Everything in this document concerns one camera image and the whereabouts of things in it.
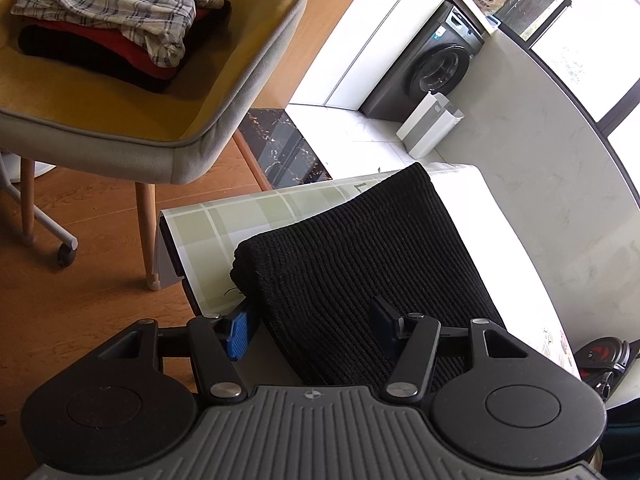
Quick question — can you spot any black knitted sweater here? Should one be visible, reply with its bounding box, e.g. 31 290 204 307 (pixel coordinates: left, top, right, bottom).
230 162 506 388

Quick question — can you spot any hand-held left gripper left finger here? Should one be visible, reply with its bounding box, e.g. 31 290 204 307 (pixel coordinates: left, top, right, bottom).
90 299 259 405

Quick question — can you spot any dark framed window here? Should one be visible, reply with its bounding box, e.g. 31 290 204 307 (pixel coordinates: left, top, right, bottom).
492 0 640 161

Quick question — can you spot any red folded garment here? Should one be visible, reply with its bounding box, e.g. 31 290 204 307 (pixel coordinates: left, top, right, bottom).
22 7 211 81

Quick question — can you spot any black red round device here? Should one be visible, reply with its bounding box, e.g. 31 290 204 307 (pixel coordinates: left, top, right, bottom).
572 337 632 401

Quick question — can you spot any white rolling chair base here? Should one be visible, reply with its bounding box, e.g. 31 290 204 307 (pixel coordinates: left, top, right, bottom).
0 152 80 267

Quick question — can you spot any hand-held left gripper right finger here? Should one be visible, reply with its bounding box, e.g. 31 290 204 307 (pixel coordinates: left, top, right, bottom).
370 296 543 403

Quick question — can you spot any grey washing machine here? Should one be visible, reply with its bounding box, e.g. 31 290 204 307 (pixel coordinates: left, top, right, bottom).
360 0 485 123

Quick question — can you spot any white trash bin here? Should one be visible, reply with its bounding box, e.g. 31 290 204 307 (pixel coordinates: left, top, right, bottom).
396 92 465 158

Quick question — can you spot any white base cabinet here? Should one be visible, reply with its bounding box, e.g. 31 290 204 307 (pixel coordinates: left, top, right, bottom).
290 0 501 110

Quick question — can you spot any yellow upholstered chair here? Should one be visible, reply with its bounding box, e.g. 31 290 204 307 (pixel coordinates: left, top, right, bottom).
0 0 308 291

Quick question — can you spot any black folded garment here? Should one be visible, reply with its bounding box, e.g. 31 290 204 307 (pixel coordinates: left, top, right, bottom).
19 0 232 95

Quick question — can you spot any wooden partition panel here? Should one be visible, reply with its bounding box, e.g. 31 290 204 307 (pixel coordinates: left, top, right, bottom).
247 0 388 111

